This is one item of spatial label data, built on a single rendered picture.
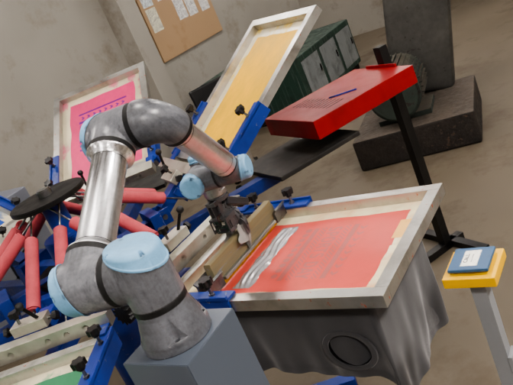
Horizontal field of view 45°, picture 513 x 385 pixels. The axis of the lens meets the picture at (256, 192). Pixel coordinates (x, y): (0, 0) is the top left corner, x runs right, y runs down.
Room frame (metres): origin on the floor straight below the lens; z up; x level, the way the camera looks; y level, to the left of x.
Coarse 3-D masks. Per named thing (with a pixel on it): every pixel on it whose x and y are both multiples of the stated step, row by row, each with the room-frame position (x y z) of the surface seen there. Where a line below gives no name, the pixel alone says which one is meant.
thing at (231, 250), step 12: (264, 204) 2.06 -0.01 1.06; (252, 216) 1.99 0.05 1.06; (264, 216) 2.03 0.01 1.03; (252, 228) 1.96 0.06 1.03; (264, 228) 2.00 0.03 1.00; (228, 240) 1.88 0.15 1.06; (252, 240) 1.94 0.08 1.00; (216, 252) 1.83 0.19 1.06; (228, 252) 1.84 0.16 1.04; (240, 252) 1.88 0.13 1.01; (216, 264) 1.78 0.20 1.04; (228, 264) 1.82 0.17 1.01
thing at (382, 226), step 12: (360, 216) 1.87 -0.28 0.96; (372, 216) 1.83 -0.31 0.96; (384, 216) 1.80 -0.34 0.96; (396, 216) 1.76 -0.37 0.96; (276, 228) 2.06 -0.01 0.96; (300, 228) 1.97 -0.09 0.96; (312, 228) 1.93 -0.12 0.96; (372, 228) 1.75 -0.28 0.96; (384, 228) 1.72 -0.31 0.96; (264, 240) 2.01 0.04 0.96; (288, 240) 1.93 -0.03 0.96; (360, 240) 1.71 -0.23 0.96; (372, 240) 1.68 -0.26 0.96; (384, 240) 1.65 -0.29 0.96; (288, 252) 1.84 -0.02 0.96
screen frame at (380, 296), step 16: (384, 192) 1.89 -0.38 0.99; (400, 192) 1.84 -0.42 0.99; (416, 192) 1.80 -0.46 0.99; (432, 192) 1.74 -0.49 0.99; (304, 208) 2.06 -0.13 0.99; (320, 208) 2.02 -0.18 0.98; (336, 208) 1.98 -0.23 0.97; (352, 208) 1.94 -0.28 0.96; (432, 208) 1.67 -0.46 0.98; (416, 224) 1.59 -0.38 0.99; (400, 240) 1.54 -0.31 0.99; (416, 240) 1.54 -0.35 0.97; (208, 256) 2.00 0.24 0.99; (400, 256) 1.46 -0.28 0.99; (192, 272) 1.92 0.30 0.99; (384, 272) 1.42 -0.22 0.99; (400, 272) 1.42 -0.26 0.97; (352, 288) 1.41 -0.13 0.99; (368, 288) 1.38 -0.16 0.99; (384, 288) 1.35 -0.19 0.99; (240, 304) 1.60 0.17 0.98; (256, 304) 1.56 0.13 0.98; (272, 304) 1.53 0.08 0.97; (288, 304) 1.50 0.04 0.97; (304, 304) 1.47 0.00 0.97; (320, 304) 1.44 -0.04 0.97; (336, 304) 1.41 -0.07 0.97; (352, 304) 1.38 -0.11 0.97; (368, 304) 1.35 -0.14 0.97; (384, 304) 1.32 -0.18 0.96
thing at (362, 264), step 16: (352, 256) 1.64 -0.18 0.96; (368, 256) 1.60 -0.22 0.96; (240, 272) 1.85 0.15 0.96; (272, 272) 1.75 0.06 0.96; (352, 272) 1.55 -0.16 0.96; (368, 272) 1.51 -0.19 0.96; (224, 288) 1.78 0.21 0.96; (256, 288) 1.70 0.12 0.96; (272, 288) 1.66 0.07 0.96; (288, 288) 1.62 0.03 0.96; (304, 288) 1.58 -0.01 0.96; (320, 288) 1.54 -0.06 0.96
